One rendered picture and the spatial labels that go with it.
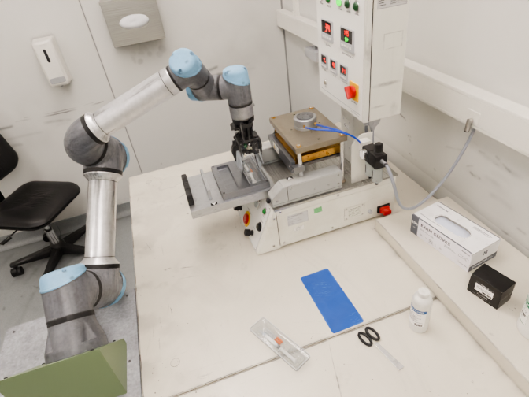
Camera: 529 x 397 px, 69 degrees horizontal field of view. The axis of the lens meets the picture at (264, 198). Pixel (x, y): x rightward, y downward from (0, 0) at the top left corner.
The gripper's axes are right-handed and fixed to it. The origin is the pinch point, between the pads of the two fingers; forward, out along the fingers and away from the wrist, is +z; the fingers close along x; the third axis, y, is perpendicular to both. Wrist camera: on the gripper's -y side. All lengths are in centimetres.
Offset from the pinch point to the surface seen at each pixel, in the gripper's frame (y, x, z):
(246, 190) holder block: 9.9, -4.5, 2.2
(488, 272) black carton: 61, 48, 14
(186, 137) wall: -148, -15, 54
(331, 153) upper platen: 9.9, 26.3, -3.2
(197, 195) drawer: 2.8, -20.0, 4.0
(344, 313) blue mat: 51, 11, 25
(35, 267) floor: -112, -136, 102
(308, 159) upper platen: 10.0, 18.0, -3.1
